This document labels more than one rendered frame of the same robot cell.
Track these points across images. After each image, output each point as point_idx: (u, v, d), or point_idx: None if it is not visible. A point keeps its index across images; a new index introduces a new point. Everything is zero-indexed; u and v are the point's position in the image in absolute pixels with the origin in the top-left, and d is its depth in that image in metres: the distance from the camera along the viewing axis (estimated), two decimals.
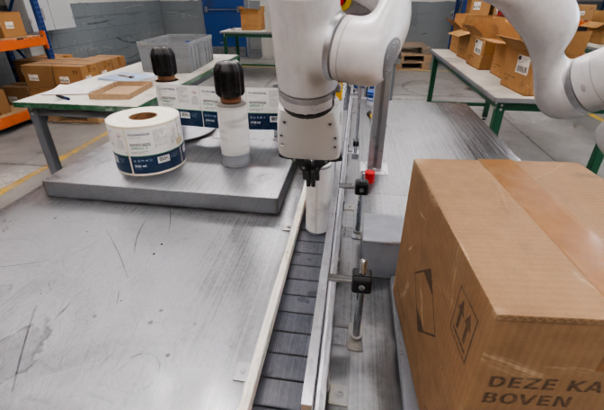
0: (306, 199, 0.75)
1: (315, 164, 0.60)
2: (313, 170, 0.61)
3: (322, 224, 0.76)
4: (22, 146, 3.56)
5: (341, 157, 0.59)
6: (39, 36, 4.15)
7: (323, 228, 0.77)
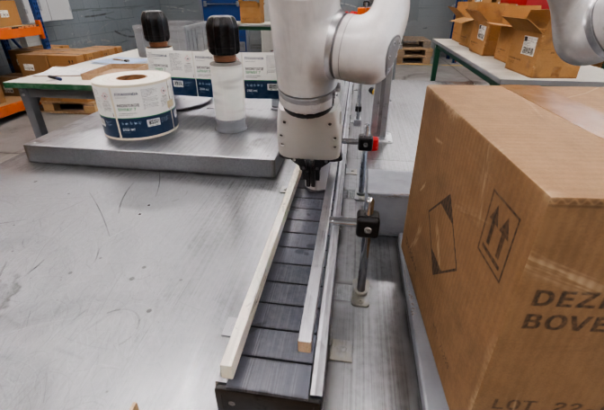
0: None
1: (315, 164, 0.60)
2: (313, 170, 0.61)
3: (323, 180, 0.69)
4: (16, 136, 3.49)
5: (341, 157, 0.59)
6: (35, 25, 4.09)
7: (324, 185, 0.70)
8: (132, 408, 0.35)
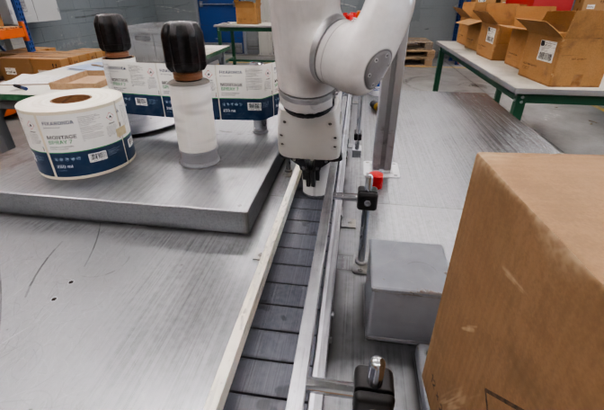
0: None
1: (315, 164, 0.60)
2: (313, 170, 0.61)
3: (321, 185, 0.67)
4: None
5: (341, 157, 0.59)
6: (18, 27, 3.88)
7: (323, 191, 0.68)
8: None
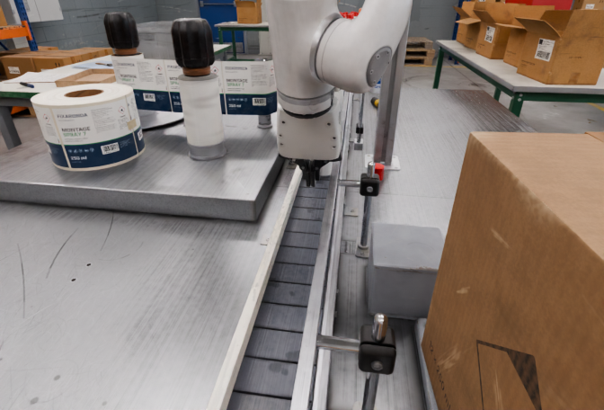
0: None
1: (315, 164, 0.60)
2: (313, 170, 0.61)
3: (327, 165, 0.74)
4: None
5: (341, 157, 0.59)
6: (21, 26, 3.91)
7: (328, 171, 0.75)
8: None
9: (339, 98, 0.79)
